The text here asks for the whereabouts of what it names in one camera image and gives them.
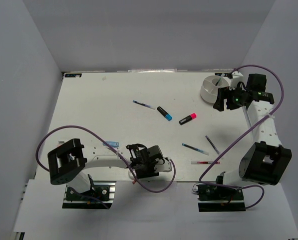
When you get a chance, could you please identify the white round divided container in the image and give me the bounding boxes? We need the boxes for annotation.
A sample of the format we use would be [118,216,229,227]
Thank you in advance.
[200,75,230,104]

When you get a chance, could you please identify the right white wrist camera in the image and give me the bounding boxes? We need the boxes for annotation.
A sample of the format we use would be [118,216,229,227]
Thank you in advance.
[230,70,244,89]

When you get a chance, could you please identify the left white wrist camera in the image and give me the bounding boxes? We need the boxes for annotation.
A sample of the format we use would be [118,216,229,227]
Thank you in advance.
[157,157,173,173]

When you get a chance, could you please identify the black highlighter pink cap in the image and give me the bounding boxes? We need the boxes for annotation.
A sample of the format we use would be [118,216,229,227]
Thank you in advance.
[179,113,197,125]

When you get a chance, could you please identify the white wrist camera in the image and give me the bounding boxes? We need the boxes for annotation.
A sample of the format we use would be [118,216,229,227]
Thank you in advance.
[230,70,244,89]
[157,157,173,173]

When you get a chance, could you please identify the black highlighter blue cap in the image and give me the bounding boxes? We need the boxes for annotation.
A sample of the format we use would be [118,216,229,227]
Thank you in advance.
[157,106,172,121]

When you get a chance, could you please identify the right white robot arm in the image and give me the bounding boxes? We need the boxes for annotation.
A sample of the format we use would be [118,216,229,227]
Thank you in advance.
[213,73,292,200]

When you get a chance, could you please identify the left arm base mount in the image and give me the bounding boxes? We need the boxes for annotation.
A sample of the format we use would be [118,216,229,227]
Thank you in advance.
[62,181,116,210]

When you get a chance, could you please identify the blue correction tape dispenser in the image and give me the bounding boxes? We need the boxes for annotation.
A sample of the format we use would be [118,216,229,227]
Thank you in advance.
[102,141,119,148]

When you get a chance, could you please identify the teal pen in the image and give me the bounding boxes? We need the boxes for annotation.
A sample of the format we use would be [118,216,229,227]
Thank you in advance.
[215,73,225,86]

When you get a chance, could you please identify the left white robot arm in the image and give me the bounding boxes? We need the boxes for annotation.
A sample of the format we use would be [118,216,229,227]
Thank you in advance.
[47,138,172,200]

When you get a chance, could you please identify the dark purple ink pen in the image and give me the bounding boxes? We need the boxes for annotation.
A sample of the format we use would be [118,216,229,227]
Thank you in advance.
[205,135,220,155]

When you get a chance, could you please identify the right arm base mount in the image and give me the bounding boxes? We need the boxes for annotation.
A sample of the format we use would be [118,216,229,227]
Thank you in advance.
[192,172,246,212]

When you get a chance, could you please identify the blue pen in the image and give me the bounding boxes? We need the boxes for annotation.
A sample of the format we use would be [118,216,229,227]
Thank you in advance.
[182,143,209,156]
[132,100,156,110]

